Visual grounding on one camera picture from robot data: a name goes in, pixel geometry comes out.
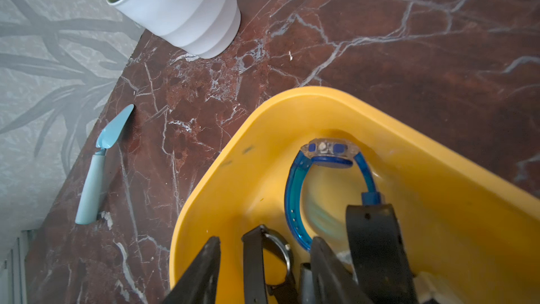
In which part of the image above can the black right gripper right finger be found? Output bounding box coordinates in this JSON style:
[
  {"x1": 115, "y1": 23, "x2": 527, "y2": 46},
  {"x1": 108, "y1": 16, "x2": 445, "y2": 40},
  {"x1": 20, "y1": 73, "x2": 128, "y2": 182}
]
[{"x1": 310, "y1": 236, "x2": 373, "y2": 303}]

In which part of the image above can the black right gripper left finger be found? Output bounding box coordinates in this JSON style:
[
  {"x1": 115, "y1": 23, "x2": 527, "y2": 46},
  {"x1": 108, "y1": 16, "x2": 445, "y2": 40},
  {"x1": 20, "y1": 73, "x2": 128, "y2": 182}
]
[{"x1": 163, "y1": 236, "x2": 221, "y2": 304}]

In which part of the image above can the black mesh strap watch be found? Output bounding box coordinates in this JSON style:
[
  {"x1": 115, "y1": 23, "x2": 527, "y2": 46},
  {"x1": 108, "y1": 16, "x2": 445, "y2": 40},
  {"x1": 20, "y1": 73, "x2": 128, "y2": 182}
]
[{"x1": 242, "y1": 205, "x2": 418, "y2": 303}]

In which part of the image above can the translucent blue watch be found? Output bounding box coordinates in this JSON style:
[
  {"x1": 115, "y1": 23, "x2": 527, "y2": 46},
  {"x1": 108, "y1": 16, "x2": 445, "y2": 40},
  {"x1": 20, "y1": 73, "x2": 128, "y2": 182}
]
[{"x1": 283, "y1": 137, "x2": 383, "y2": 253}]

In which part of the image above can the cream strap watch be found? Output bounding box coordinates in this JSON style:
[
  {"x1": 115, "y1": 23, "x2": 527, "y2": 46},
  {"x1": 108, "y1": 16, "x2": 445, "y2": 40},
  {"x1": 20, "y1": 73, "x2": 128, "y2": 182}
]
[{"x1": 413, "y1": 272, "x2": 463, "y2": 304}]

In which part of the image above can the yellow plastic storage box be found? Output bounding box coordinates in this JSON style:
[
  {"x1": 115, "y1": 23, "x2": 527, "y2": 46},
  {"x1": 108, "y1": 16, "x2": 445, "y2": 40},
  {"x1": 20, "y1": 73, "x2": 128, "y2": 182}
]
[{"x1": 169, "y1": 87, "x2": 539, "y2": 303}]

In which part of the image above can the light blue garden trowel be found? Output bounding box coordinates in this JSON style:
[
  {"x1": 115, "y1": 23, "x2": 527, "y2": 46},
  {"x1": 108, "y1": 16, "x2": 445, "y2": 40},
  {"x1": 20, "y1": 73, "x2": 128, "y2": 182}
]
[{"x1": 75, "y1": 104, "x2": 135, "y2": 225}]

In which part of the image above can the white ribbed flower pot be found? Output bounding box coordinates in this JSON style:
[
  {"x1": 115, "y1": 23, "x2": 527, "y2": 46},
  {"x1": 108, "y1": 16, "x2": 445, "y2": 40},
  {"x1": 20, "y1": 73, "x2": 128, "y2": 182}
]
[{"x1": 107, "y1": 0, "x2": 241, "y2": 59}]

